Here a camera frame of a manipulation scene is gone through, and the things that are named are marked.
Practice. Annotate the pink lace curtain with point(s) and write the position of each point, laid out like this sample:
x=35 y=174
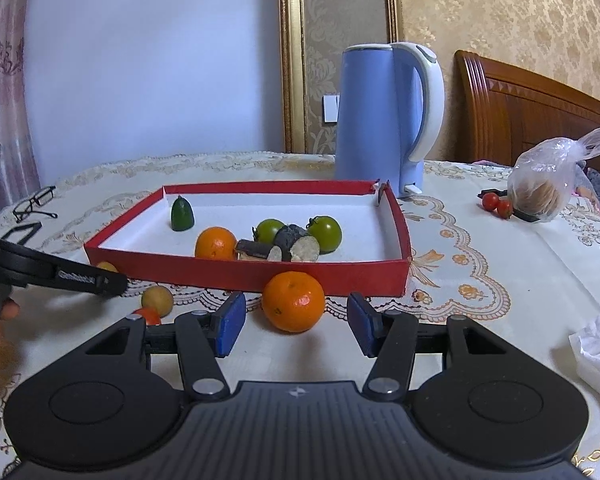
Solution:
x=5 y=60

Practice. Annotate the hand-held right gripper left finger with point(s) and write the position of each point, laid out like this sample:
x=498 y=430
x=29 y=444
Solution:
x=230 y=325

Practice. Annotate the red cardboard box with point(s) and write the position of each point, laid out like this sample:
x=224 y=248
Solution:
x=330 y=280

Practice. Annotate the large orange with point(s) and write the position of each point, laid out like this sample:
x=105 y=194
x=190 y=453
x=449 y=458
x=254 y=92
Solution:
x=216 y=244

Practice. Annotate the white wall switch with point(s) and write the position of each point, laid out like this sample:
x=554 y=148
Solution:
x=330 y=108

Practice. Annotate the dark cylinder with tan face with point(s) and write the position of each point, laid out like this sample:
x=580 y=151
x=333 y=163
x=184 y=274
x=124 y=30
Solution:
x=297 y=242

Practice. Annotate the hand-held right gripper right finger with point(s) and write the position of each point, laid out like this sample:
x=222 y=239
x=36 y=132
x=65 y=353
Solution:
x=362 y=322

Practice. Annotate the gold wall panel frame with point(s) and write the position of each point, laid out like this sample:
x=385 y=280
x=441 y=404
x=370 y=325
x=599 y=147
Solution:
x=291 y=60

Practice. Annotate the clear plastic bag with contents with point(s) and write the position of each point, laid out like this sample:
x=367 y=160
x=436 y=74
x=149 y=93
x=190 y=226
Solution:
x=540 y=190

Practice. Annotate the dark green cone-shaped fruit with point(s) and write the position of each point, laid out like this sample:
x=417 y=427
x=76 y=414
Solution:
x=182 y=215

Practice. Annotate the blue electric kettle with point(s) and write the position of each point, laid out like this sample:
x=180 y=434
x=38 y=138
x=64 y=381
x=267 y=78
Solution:
x=375 y=120

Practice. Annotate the small tan fruit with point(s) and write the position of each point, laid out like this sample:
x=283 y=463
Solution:
x=157 y=300

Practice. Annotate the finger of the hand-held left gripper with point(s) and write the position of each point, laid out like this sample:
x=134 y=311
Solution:
x=65 y=275

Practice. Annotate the wooden headboard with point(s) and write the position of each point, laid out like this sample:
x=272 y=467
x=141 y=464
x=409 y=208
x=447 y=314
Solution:
x=520 y=120

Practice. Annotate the two red cherry tomatoes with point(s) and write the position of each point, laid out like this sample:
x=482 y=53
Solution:
x=527 y=217

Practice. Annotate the red cherry tomato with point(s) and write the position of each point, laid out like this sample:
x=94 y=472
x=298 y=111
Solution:
x=490 y=202
x=504 y=209

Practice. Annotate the black eyeglasses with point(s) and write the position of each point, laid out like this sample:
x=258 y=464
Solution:
x=42 y=196

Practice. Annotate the small orange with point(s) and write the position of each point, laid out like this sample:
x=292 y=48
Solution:
x=294 y=302

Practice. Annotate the small yellowish fruit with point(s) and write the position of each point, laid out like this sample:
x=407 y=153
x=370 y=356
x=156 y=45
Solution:
x=106 y=266

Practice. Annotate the green tomato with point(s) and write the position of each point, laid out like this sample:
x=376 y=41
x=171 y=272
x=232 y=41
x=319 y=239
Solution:
x=326 y=232
x=270 y=230

